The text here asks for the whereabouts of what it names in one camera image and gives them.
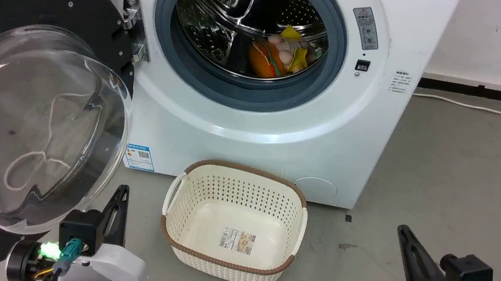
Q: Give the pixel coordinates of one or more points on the yellow plush toy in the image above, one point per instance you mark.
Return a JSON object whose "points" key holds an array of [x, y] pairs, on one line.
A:
{"points": [[298, 59]]}

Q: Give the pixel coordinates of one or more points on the cream laundry basket, brown rim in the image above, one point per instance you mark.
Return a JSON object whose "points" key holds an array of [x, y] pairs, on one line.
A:
{"points": [[235, 195]]}

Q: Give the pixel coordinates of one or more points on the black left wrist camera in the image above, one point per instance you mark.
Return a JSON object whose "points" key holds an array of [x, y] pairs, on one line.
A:
{"points": [[80, 229]]}

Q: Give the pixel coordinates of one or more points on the white front-load washing machine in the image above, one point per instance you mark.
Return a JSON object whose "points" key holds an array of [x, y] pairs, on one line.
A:
{"points": [[231, 147]]}

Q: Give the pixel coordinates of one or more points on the round white filter cover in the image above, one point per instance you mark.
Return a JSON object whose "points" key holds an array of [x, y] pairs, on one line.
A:
{"points": [[315, 190]]}

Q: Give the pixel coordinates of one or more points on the black wall baseboard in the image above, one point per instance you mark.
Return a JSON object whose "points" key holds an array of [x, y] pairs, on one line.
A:
{"points": [[487, 93]]}

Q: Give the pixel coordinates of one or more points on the blue energy label sticker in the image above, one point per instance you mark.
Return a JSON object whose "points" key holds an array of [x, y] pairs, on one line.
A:
{"points": [[140, 158]]}

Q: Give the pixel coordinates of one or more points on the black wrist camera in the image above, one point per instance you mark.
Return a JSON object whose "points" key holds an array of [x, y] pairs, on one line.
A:
{"points": [[468, 276], [80, 229]]}

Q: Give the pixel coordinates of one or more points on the pale pink plush toy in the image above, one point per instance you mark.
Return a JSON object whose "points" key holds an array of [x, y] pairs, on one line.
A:
{"points": [[284, 50]]}

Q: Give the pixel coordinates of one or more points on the orange plush burger toy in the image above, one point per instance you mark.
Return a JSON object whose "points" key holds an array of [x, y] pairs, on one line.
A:
{"points": [[265, 62]]}

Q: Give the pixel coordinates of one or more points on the metal door hinge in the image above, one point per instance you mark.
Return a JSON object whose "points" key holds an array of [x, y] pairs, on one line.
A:
{"points": [[133, 16]]}

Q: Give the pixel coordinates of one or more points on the small printed text sticker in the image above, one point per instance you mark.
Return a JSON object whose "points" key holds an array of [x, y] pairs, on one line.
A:
{"points": [[401, 82]]}

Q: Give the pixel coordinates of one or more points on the paper label in basket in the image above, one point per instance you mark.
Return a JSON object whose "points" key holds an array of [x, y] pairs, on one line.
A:
{"points": [[237, 241]]}

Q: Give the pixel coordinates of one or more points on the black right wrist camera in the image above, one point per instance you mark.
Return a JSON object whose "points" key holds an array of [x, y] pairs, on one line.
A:
{"points": [[468, 276]]}

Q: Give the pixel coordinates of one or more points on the small black floor marker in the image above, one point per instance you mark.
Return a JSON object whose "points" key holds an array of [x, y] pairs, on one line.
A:
{"points": [[348, 218]]}

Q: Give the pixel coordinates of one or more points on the grey warning sticker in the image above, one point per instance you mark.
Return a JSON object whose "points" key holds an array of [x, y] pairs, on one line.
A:
{"points": [[366, 29]]}

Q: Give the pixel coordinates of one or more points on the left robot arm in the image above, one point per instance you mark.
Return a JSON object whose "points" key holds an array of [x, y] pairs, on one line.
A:
{"points": [[20, 260]]}

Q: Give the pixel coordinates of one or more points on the black door latch socket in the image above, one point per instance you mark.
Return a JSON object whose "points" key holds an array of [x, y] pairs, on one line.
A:
{"points": [[363, 65]]}

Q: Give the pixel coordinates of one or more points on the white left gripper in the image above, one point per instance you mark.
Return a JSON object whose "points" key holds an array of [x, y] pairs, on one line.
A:
{"points": [[118, 269]]}

